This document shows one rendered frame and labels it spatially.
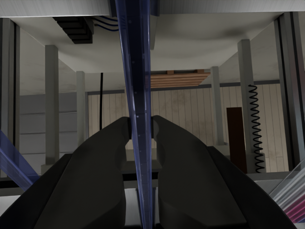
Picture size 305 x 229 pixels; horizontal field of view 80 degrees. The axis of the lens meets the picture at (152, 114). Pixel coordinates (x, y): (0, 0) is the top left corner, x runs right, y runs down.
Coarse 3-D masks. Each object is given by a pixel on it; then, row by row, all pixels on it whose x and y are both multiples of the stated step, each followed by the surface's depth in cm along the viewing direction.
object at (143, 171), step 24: (120, 0) 7; (144, 0) 7; (120, 24) 8; (144, 24) 8; (144, 48) 9; (144, 72) 10; (144, 96) 11; (144, 120) 12; (144, 144) 14; (144, 168) 16; (144, 192) 19; (144, 216) 24
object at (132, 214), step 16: (128, 176) 27; (256, 176) 22; (272, 176) 22; (0, 192) 21; (16, 192) 21; (128, 192) 22; (0, 208) 22; (128, 208) 25; (128, 224) 29; (160, 224) 30; (304, 224) 35
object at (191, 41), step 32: (32, 32) 52; (64, 32) 52; (96, 32) 53; (160, 32) 55; (192, 32) 56; (224, 32) 57; (256, 32) 58; (96, 64) 79; (160, 64) 82; (192, 64) 84
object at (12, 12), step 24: (0, 0) 8; (24, 0) 8; (48, 0) 8; (72, 0) 8; (96, 0) 8; (168, 0) 9; (192, 0) 9; (216, 0) 9; (240, 0) 9; (264, 0) 9; (288, 0) 9
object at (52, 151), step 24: (48, 48) 59; (240, 48) 63; (48, 72) 59; (216, 72) 89; (240, 72) 64; (48, 96) 58; (216, 96) 88; (48, 120) 57; (216, 120) 87; (48, 144) 57; (216, 144) 88; (48, 168) 55
